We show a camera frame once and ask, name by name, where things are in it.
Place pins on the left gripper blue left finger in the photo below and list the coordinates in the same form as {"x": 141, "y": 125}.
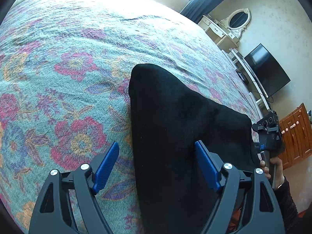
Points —
{"x": 97, "y": 171}

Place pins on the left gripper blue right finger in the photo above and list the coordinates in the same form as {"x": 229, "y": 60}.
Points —
{"x": 216, "y": 172}

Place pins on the black pants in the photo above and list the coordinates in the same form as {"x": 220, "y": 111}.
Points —
{"x": 167, "y": 118}

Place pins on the person right forearm dark sleeve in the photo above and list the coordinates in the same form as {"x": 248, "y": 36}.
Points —
{"x": 287, "y": 206}

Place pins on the person right hand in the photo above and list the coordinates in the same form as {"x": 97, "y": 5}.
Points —
{"x": 278, "y": 175}

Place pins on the orange wooden cabinet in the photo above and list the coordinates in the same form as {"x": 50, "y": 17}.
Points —
{"x": 296, "y": 133}

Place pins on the white tv stand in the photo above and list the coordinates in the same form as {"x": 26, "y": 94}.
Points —
{"x": 257, "y": 94}

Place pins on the black flat television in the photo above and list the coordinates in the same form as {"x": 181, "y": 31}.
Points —
{"x": 267, "y": 70}

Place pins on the white dressing table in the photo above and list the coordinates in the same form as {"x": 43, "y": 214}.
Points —
{"x": 219, "y": 34}

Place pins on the floral bedspread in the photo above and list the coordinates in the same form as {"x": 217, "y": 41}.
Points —
{"x": 65, "y": 71}

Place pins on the white oval vanity mirror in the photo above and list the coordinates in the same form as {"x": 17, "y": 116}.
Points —
{"x": 237, "y": 21}

